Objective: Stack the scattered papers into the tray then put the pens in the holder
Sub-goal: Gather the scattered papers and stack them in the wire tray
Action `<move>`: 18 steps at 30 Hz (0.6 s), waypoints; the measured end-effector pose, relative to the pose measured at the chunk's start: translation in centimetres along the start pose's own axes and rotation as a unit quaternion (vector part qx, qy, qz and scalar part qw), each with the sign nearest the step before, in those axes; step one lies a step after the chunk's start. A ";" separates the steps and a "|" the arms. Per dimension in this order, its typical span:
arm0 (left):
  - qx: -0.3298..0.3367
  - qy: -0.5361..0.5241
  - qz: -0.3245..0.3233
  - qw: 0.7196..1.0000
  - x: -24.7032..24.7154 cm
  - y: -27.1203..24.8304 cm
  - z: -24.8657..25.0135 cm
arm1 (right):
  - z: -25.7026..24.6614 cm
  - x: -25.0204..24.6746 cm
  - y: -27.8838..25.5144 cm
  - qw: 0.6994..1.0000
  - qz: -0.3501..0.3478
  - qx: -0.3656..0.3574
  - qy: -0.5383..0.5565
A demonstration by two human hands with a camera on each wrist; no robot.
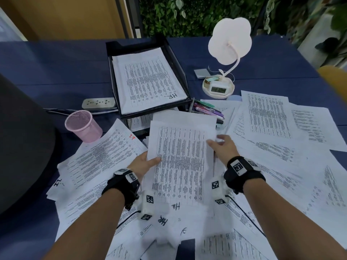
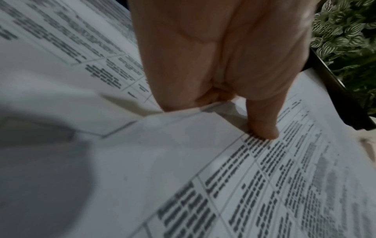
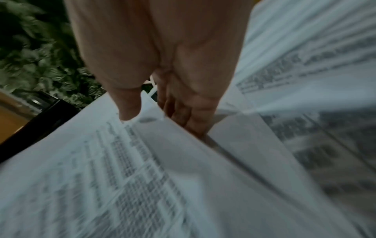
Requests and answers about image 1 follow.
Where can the person's left hand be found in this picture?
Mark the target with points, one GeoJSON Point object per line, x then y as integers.
{"type": "Point", "coordinates": [142, 166]}

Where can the small digital clock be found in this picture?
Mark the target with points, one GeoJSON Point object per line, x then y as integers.
{"type": "Point", "coordinates": [218, 89]}

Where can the printed paper sheet bundle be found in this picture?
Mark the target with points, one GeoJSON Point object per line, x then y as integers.
{"type": "Point", "coordinates": [179, 159]}
{"type": "Point", "coordinates": [146, 78]}

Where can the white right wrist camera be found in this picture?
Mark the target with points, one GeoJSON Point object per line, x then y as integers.
{"type": "Point", "coordinates": [219, 192]}

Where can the green plant wall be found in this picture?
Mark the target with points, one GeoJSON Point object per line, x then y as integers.
{"type": "Point", "coordinates": [189, 16]}

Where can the pink mesh cup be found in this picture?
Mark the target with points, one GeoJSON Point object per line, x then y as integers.
{"type": "Point", "coordinates": [84, 129]}

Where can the dark metal door frame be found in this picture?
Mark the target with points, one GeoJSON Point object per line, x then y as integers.
{"type": "Point", "coordinates": [132, 16]}

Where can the person's right forearm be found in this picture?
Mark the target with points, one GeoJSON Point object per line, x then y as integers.
{"type": "Point", "coordinates": [290, 224]}

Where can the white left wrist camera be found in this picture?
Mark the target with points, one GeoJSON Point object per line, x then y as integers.
{"type": "Point", "coordinates": [146, 207]}

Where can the person's right hand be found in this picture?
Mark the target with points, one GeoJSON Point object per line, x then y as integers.
{"type": "Point", "coordinates": [226, 151]}

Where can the bunch of coloured markers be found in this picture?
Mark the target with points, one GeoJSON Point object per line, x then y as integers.
{"type": "Point", "coordinates": [206, 109]}

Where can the white power strip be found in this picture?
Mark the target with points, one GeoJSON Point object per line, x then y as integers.
{"type": "Point", "coordinates": [97, 103]}

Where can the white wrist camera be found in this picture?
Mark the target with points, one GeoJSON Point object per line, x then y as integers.
{"type": "Point", "coordinates": [219, 192]}
{"type": "Point", "coordinates": [146, 207]}

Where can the person's left forearm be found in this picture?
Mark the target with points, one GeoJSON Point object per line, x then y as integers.
{"type": "Point", "coordinates": [86, 230]}

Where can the black mesh tiered tray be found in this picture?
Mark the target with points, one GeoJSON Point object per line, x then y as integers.
{"type": "Point", "coordinates": [130, 47]}

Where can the dark green potted plant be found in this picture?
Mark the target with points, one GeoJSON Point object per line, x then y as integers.
{"type": "Point", "coordinates": [330, 43]}

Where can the black left wristband with markers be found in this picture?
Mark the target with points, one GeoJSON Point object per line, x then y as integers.
{"type": "Point", "coordinates": [119, 186]}

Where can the large black chair back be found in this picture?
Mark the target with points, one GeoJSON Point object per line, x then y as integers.
{"type": "Point", "coordinates": [21, 146]}

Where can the small grey square card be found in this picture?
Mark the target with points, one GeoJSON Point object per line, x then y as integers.
{"type": "Point", "coordinates": [202, 73]}

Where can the black wristband with markers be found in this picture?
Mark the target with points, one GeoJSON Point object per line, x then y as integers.
{"type": "Point", "coordinates": [244, 176]}
{"type": "Point", "coordinates": [119, 186]}

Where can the white flower-shaped desk lamp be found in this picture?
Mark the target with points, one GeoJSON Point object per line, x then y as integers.
{"type": "Point", "coordinates": [227, 37]}

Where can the white column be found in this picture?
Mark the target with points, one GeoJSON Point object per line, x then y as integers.
{"type": "Point", "coordinates": [309, 48]}

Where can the pale blue round pad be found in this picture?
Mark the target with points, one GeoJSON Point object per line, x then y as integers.
{"type": "Point", "coordinates": [234, 98]}

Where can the black right wristband with markers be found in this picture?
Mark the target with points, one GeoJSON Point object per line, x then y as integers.
{"type": "Point", "coordinates": [244, 176]}

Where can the mint green eraser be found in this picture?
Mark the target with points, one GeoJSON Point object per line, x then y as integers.
{"type": "Point", "coordinates": [213, 77]}

